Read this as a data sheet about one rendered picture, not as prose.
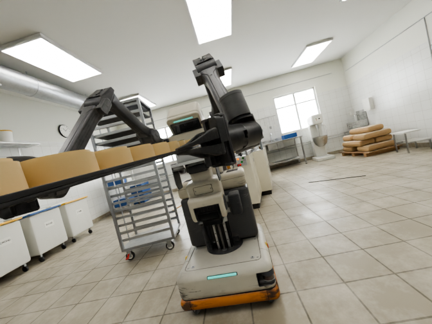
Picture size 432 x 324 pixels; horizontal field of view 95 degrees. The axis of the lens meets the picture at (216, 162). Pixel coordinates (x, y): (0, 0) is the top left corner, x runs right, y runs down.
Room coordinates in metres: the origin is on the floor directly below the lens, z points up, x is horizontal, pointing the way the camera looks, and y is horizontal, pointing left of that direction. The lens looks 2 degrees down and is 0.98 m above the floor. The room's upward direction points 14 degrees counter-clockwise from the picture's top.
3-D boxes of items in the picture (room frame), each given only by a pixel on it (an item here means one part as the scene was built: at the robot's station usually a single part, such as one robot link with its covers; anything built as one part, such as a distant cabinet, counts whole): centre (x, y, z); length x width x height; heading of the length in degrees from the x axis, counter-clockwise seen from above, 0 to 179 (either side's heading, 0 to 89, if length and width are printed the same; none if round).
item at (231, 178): (1.58, 0.07, 0.59); 0.55 x 0.34 x 0.83; 82
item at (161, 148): (0.32, 0.09, 1.00); 0.05 x 0.05 x 0.02
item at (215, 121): (0.37, 0.02, 1.01); 0.09 x 0.07 x 0.07; 127
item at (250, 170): (3.35, -0.44, 0.45); 0.70 x 0.34 x 0.90; 164
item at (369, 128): (5.26, -4.07, 0.64); 0.72 x 0.42 x 0.15; 1
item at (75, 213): (3.88, 3.11, 0.39); 0.64 x 0.54 x 0.77; 82
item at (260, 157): (4.29, -0.71, 0.42); 1.28 x 0.72 x 0.84; 164
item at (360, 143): (5.33, -3.84, 0.34); 0.72 x 0.42 x 0.15; 179
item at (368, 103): (6.08, -4.55, 0.92); 1.00 x 0.36 x 1.11; 175
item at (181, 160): (1.20, 0.13, 0.93); 0.28 x 0.16 x 0.22; 82
